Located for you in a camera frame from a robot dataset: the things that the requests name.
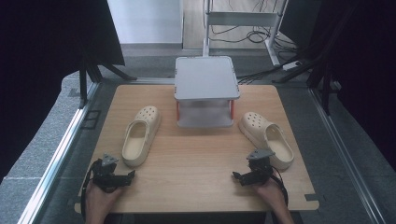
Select white metal stand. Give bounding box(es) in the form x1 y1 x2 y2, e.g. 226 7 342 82
202 0 289 67

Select cream clog shoe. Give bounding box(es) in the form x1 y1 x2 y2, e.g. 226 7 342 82
238 111 295 172
120 105 162 168

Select person's left hand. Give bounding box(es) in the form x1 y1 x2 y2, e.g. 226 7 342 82
84 180 124 216

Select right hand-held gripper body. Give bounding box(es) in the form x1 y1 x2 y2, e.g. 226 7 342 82
246 148 276 188

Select black metal stand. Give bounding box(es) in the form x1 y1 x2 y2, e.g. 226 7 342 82
273 52 332 116

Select black floor cables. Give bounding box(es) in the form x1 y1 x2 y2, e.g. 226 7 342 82
208 0 300 85

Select grey two-tier shoe rack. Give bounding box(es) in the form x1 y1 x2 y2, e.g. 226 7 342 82
173 55 241 129

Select black tripod stand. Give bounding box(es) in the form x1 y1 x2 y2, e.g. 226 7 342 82
78 55 138 110

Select aluminium rail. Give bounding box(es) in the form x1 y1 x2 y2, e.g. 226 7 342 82
17 81 101 224
307 87 389 224

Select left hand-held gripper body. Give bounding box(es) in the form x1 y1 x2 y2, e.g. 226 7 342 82
91 153 125 194

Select black curtain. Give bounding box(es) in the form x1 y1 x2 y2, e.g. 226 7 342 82
278 0 396 172
0 0 126 183

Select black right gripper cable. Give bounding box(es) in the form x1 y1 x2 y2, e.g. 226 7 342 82
270 166 290 224

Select white power strip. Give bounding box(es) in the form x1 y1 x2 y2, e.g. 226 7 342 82
281 60 303 71

